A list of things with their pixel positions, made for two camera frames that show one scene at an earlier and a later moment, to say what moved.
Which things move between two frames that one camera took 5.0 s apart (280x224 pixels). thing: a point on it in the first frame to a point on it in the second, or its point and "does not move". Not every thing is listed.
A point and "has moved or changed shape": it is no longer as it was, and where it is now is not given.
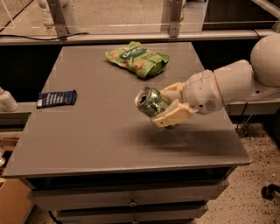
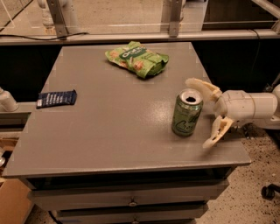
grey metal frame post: x=61 y=29 does not move
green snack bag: x=138 y=59 does not move
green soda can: x=150 y=101 has moved or changed shape
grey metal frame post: x=175 y=18 does not move
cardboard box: x=14 y=201 does not move
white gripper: x=201 y=93 to x=234 y=105
